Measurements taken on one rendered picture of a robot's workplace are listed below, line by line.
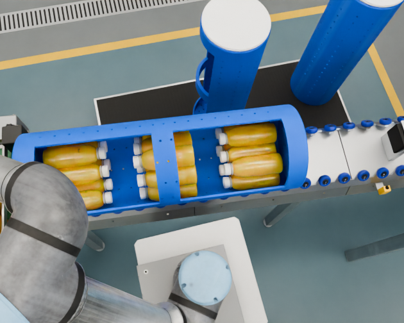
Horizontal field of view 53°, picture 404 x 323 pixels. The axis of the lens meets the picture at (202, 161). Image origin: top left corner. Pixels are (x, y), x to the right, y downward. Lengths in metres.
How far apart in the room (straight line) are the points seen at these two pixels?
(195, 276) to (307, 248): 1.63
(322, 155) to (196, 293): 0.89
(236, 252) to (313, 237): 1.33
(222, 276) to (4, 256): 0.47
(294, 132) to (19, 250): 0.89
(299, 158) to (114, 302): 0.75
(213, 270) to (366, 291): 1.75
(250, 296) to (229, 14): 1.07
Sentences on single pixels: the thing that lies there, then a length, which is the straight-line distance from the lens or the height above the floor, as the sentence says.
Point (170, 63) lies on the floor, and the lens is 2.80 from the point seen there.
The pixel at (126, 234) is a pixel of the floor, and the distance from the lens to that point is 2.40.
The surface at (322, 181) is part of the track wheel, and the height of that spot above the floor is 0.97.
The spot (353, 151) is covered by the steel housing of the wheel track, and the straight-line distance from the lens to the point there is 1.67.
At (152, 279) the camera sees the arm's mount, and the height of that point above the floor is 1.22.
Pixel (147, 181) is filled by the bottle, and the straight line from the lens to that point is 1.30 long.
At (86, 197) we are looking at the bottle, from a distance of 1.36.
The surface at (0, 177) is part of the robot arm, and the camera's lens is 0.73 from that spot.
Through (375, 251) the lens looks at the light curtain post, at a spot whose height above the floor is 0.36.
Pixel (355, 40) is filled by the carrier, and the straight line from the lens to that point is 2.09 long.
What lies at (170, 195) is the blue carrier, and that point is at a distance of 1.24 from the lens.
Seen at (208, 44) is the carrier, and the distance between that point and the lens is 1.66.
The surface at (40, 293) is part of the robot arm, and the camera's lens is 0.63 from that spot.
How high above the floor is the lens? 2.35
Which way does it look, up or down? 70 degrees down
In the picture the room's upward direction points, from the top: 10 degrees clockwise
